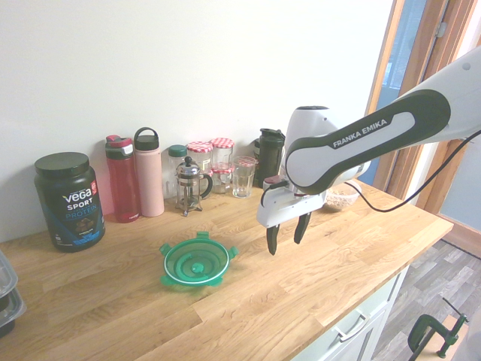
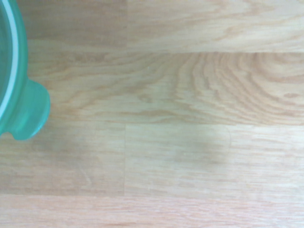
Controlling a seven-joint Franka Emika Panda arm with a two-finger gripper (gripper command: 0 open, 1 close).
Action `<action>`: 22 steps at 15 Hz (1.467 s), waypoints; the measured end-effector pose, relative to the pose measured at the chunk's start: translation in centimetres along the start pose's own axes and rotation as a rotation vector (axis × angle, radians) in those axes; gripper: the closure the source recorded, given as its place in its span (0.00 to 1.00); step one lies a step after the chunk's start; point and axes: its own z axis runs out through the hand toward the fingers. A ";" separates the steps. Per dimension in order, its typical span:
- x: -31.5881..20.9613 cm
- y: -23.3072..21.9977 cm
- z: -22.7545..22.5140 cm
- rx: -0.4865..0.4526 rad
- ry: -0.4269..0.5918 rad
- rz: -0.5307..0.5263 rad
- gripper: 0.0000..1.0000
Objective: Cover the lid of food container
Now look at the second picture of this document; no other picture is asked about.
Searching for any green round container lid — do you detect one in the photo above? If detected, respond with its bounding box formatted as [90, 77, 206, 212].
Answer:
[0, 0, 51, 141]

